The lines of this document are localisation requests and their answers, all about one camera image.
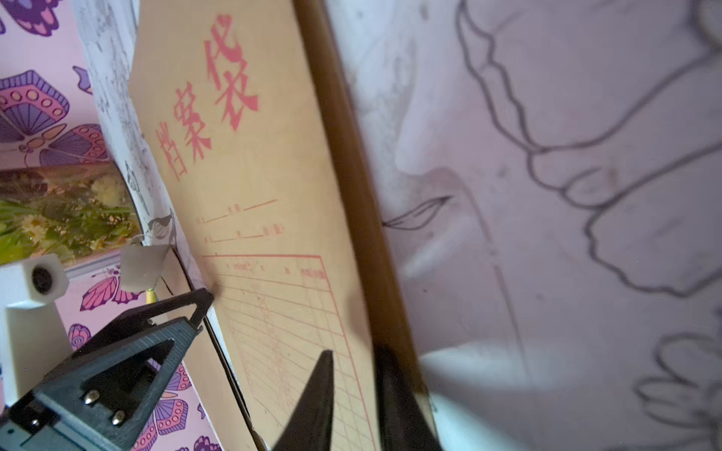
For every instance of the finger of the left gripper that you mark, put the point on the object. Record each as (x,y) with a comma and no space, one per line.
(188,309)

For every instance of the kraft file bag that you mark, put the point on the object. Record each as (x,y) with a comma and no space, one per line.
(246,112)

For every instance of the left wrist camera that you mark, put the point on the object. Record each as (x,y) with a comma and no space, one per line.
(33,338)

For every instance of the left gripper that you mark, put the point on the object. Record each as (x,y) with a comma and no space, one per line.
(123,397)

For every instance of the glass vase with plants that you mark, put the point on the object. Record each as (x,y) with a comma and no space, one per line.
(76,212)

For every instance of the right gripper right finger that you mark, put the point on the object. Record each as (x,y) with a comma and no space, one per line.
(402,425)

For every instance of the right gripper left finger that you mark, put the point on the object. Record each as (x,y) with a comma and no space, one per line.
(310,426)

